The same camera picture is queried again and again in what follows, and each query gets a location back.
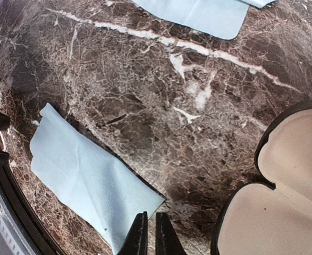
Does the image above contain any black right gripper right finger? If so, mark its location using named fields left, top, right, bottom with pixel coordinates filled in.
left=155, top=212, right=187, bottom=255

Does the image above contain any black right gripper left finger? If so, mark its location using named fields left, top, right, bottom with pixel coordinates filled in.
left=123, top=211, right=148, bottom=255

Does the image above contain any light blue cleaning cloth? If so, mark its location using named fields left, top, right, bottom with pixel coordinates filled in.
left=133, top=0, right=273, bottom=40
left=30, top=104, right=164, bottom=254

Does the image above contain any black hard glasses case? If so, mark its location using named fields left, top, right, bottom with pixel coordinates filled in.
left=210, top=100, right=312, bottom=254

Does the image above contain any white slotted cable duct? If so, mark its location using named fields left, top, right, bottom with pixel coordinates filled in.
left=0, top=194, right=37, bottom=254

